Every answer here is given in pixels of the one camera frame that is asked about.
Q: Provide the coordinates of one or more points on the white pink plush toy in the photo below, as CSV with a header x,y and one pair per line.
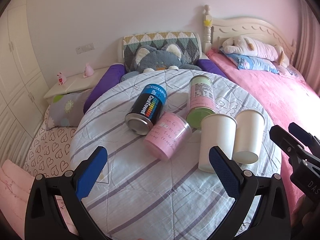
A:
x,y
244,45

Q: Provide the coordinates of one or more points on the purple bolster pillow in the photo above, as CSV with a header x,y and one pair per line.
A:
x,y
111,78

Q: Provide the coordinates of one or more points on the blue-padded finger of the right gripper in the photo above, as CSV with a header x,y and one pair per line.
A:
x,y
292,146
309,140

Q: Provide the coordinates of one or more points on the cream wardrobe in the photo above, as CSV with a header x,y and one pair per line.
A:
x,y
22,87

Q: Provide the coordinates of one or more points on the pink curtain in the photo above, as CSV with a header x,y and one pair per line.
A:
x,y
308,54

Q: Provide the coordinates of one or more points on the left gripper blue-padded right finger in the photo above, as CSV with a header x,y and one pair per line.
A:
x,y
271,219

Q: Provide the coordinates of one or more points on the green pink canister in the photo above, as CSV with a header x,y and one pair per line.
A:
x,y
201,101

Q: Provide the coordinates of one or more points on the cream bedside table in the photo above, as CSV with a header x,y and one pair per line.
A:
x,y
75,83

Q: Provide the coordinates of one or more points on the small pink rabbit figurine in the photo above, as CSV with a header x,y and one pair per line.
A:
x,y
61,78

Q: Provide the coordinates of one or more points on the black blue CoolTowel can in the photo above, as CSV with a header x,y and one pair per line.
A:
x,y
146,110

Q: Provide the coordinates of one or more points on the pink floral quilt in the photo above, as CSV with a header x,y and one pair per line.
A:
x,y
16,185

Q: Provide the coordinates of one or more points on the diamond patterned quilted headboard cover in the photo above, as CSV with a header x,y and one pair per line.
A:
x,y
188,41

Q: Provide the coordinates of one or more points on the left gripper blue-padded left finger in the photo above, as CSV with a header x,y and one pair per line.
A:
x,y
43,218

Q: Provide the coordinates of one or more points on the person's right hand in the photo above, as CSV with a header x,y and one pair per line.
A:
x,y
305,219

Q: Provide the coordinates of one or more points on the blue cartoon pillow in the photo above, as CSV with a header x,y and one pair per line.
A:
x,y
251,63

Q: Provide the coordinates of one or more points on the cream wooden bed headboard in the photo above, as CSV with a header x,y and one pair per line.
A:
x,y
216,31

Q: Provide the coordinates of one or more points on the pink plastic cup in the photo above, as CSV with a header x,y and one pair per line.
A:
x,y
168,135

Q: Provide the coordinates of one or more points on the grey flower pillow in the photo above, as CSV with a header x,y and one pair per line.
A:
x,y
67,109

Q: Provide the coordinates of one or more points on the pink fleece blanket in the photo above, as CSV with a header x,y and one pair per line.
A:
x,y
281,100

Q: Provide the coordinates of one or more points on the heart patterned bed sheet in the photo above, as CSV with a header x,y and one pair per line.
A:
x,y
49,152

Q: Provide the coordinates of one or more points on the white wall socket panel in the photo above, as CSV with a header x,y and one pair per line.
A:
x,y
85,48

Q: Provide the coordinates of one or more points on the grey cat plush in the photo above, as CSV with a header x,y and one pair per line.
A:
x,y
149,59

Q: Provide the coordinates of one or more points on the white paper cup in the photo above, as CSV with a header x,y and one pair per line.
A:
x,y
216,130
248,136

